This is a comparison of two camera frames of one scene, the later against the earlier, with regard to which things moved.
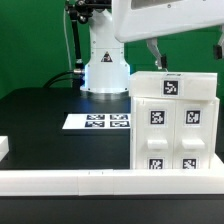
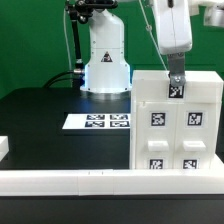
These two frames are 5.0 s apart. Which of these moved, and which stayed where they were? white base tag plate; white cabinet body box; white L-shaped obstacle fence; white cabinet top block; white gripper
Moved: white cabinet top block; white gripper
Stayed: white cabinet body box; white L-shaped obstacle fence; white base tag plate
